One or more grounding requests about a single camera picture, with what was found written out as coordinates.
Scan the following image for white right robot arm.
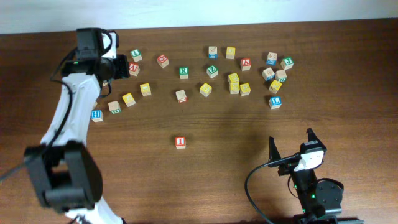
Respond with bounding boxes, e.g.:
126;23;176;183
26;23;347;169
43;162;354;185
269;128;364;224

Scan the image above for red letter I block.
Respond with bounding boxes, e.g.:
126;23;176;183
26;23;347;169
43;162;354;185
175;136;187;149

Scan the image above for blue letter L block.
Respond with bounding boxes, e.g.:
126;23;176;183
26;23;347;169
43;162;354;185
269;96;282;110

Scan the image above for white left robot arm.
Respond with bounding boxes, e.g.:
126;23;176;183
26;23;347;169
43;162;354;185
24;28;129;223

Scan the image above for wooden block green side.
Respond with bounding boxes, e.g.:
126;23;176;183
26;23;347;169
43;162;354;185
275;70;287;82

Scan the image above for blue letter H block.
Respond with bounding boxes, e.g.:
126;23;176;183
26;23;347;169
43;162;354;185
91;110;103;122

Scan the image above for green letter Z block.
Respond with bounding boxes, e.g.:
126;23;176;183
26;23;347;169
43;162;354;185
206;65;218;78

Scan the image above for yellow block right cluster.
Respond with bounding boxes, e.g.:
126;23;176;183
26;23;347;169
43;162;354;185
269;80;282;94

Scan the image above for yellow block lower centre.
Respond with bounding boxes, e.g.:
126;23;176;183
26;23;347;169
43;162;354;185
229;82;240;95

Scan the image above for red letter Q block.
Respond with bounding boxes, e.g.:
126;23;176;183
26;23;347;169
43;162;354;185
157;54;169;68

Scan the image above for yellow letter C block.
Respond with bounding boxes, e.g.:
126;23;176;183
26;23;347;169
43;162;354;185
239;83;251;96

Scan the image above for green letter R block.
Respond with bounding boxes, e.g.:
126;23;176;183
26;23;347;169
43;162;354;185
179;67;189;79

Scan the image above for wooden H block blue side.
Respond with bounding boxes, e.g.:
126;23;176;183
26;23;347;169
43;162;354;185
266;52;277;65

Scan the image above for red letter a block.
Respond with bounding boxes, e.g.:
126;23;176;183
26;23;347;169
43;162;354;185
240;58;252;71
129;63;140;77

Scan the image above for yellow framed wooden block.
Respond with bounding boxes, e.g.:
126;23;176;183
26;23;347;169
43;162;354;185
140;83;152;96

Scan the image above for yellow block upper centre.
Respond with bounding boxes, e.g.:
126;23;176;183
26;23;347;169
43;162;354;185
228;73;239;83

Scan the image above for yellow letter G block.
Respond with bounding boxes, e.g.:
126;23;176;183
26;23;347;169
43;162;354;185
122;93;136;107

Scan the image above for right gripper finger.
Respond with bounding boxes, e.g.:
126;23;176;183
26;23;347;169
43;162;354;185
307;128;319;143
268;136;281;165

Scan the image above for green letter J block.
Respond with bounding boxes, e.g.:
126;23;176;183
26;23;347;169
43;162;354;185
280;57;294;70

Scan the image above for yellow block top row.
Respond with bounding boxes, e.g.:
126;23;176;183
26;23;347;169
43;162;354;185
226;47;236;60

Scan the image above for plain wooden K block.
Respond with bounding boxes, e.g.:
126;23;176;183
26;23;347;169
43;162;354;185
108;101;121;114

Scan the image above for green letter L block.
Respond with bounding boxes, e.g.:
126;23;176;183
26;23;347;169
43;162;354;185
130;49;142;62

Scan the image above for yellow block mid centre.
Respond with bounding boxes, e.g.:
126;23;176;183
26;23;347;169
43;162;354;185
200;83;212;97

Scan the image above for wooden block blue edge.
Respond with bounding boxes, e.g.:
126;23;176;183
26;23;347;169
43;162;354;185
262;68;275;82

